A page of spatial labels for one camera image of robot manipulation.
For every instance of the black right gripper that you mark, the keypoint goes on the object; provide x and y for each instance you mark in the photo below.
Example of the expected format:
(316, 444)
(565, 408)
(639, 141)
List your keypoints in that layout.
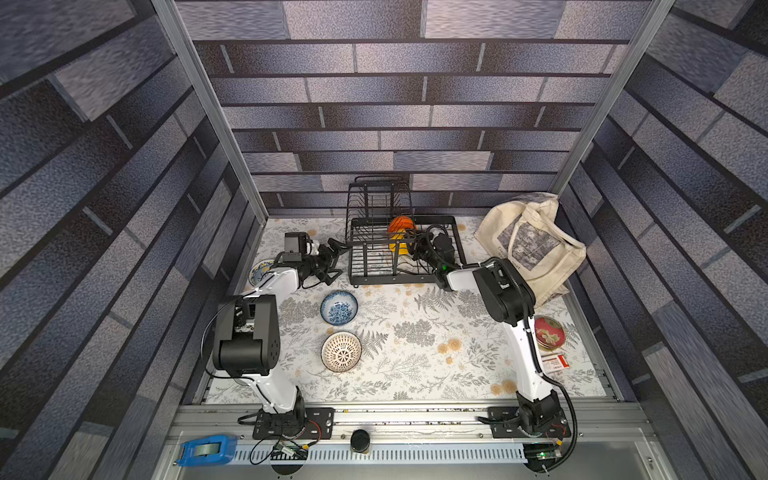
(429, 248)

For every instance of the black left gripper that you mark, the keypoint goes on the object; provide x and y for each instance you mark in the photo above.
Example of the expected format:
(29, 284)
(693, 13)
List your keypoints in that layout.
(324, 276)

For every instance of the yellow plastic bowl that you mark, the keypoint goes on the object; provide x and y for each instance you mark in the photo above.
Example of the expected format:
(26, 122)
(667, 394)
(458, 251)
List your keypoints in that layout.
(398, 243)

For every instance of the orange plastic bowl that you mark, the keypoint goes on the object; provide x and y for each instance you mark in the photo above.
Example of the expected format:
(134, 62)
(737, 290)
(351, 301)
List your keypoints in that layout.
(401, 224)

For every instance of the black wire dish rack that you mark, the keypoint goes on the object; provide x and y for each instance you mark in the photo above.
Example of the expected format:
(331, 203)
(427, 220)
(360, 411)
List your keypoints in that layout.
(372, 203)

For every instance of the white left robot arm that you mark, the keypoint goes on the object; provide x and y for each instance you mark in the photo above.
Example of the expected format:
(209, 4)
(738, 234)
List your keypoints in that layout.
(247, 339)

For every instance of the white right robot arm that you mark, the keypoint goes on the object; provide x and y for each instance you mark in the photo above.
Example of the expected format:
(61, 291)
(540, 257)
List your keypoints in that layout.
(510, 302)

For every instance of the blue floral ceramic bowl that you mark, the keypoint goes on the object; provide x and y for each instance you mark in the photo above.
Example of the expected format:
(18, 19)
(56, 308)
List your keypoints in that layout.
(339, 308)

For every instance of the blue yellow patterned bowl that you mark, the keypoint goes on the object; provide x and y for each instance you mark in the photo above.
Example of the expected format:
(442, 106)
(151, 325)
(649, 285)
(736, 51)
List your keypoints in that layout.
(259, 271)

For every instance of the floral patterned table mat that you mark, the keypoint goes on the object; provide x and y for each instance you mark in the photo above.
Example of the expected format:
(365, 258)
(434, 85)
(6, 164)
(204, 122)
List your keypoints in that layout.
(418, 342)

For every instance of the white lattice pattern bowl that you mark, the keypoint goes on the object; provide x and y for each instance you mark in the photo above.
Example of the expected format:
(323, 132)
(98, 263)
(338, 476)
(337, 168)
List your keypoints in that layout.
(341, 352)

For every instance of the beige canvas tote bag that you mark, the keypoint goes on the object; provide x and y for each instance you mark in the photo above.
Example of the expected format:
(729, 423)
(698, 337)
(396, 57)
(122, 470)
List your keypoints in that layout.
(523, 231)

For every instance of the red gold round tin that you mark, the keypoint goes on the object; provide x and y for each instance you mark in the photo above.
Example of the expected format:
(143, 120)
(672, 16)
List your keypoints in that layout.
(550, 333)

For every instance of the small red white box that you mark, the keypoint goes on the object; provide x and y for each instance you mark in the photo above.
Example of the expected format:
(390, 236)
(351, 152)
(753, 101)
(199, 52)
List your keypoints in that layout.
(554, 363)

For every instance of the black round knob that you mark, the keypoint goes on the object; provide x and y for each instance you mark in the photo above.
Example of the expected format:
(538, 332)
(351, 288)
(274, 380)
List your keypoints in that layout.
(360, 441)

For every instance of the blue tape dispenser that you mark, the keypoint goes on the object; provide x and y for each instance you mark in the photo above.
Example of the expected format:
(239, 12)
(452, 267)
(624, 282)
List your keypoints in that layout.
(213, 450)

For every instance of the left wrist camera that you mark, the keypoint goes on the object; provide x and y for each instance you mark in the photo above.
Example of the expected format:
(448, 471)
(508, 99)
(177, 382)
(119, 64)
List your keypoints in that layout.
(297, 243)

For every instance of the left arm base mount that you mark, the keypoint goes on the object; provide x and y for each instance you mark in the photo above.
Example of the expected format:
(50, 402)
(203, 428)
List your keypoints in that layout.
(314, 423)

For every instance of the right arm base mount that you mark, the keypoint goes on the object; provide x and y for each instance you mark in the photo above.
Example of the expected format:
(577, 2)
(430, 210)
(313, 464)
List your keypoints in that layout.
(510, 422)

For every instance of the white slotted cable duct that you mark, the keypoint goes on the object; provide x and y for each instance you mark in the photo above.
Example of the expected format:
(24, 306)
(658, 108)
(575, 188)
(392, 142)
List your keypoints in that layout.
(387, 454)

